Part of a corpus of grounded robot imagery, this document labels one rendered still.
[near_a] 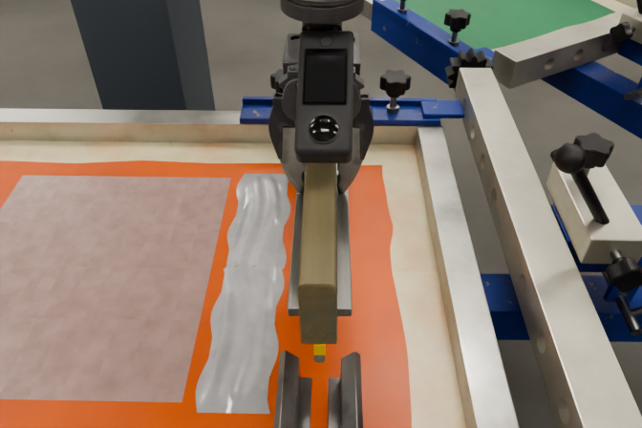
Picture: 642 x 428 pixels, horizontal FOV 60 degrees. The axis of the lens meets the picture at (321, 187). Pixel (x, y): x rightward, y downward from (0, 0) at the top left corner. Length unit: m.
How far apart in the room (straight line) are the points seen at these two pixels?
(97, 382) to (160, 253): 0.17
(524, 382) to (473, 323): 1.19
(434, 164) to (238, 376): 0.39
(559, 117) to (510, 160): 2.15
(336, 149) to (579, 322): 0.28
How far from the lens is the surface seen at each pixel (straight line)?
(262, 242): 0.70
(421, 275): 0.68
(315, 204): 0.49
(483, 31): 1.25
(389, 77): 0.83
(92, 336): 0.67
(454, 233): 0.69
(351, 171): 0.57
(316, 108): 0.45
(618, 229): 0.62
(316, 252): 0.45
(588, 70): 1.23
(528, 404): 1.76
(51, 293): 0.72
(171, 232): 0.74
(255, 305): 0.64
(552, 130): 2.77
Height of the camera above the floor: 1.47
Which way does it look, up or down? 41 degrees down
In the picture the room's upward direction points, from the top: straight up
